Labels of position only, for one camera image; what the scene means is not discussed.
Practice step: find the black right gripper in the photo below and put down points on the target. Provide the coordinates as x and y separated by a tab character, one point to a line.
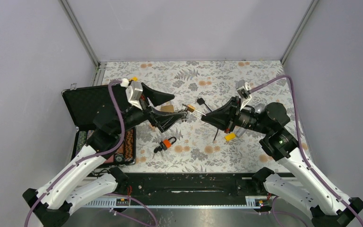
224	117

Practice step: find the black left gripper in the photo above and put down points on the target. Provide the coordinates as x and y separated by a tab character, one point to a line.
163	120

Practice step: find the large brass padlock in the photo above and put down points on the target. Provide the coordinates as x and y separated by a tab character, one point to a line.
167	108

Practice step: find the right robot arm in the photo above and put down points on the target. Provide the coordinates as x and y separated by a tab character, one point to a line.
317	197

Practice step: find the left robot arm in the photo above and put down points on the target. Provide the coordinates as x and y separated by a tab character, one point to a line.
63	195

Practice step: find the grey marker yellow cap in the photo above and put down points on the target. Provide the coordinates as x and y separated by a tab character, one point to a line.
240	131

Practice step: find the floral table cloth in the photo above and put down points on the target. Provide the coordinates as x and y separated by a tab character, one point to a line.
206	85

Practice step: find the small orange black padlock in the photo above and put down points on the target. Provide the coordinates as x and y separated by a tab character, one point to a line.
164	146

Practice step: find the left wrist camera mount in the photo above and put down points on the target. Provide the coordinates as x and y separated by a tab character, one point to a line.
133	94

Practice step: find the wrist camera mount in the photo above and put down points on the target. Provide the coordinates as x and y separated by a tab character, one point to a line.
243	90
133	94

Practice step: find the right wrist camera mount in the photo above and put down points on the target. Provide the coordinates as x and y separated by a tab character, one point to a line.
243	90

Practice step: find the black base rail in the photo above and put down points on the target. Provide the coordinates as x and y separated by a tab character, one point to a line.
197	190

